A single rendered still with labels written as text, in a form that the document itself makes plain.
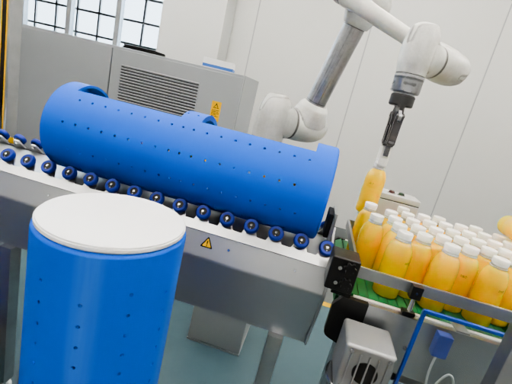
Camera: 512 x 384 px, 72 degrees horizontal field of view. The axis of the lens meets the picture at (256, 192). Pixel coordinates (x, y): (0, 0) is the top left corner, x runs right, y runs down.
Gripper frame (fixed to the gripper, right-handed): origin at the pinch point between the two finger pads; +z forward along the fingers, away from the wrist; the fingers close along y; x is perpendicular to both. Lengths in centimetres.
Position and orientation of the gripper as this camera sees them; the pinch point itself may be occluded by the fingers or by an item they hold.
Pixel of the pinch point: (383, 155)
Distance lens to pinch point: 125.1
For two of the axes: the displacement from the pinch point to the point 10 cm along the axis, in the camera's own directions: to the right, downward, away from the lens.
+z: -2.3, 9.4, 2.6
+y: -1.9, 2.1, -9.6
